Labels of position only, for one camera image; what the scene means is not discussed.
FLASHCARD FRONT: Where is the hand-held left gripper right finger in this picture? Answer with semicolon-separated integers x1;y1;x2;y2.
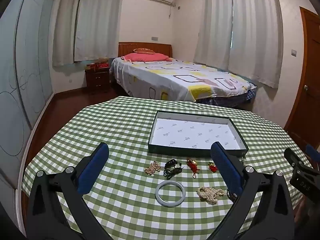
209;141;295;240

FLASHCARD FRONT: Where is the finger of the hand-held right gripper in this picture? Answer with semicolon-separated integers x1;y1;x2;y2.
305;144;320;163
284;147;305;170

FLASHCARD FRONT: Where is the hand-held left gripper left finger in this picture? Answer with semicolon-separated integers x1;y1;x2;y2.
25;142;112;240

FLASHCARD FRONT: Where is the pearl bead bracelet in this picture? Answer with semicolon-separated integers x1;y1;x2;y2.
197;186;225;205

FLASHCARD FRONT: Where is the long red knot charm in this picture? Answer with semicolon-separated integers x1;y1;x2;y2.
185;157;202;178

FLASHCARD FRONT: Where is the dark green shallow tray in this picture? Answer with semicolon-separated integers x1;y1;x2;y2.
148;110;249;158

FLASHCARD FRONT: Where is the black cord pendant necklace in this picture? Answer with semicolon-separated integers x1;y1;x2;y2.
164;159;183;179

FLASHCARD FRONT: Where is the small gold bead bracelet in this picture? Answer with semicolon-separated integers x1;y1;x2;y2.
144;161;162;177

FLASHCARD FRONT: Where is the pale jade bangle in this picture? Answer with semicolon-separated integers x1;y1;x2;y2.
155;180;186;207

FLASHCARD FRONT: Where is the green checkered tablecloth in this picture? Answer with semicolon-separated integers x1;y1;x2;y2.
21;96;314;240

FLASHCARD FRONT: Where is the blue plaid bed cover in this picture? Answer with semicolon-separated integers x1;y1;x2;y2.
196;89;258;108

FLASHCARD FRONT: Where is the brown wooden door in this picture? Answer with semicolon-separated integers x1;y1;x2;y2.
284;6;320;153

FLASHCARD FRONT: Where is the dark wooden nightstand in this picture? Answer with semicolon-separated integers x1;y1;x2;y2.
84;66;111;93

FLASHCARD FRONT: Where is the patterned white bed sheet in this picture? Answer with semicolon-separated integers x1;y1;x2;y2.
110;56;257;103

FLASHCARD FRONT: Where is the frosted glass sliding wardrobe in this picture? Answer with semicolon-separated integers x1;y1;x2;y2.
0;0;57;197

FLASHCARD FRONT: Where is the pink pillow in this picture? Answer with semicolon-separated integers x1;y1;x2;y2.
121;52;173;62

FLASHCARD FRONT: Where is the white curtain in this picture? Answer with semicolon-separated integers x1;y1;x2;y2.
194;0;233;67
229;0;284;89
74;0;124;63
52;0;88;67

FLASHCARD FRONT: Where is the red patterned cushion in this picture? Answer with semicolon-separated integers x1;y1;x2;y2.
133;47;156;55

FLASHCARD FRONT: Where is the wooden bed headboard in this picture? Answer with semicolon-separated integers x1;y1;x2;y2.
118;42;172;58

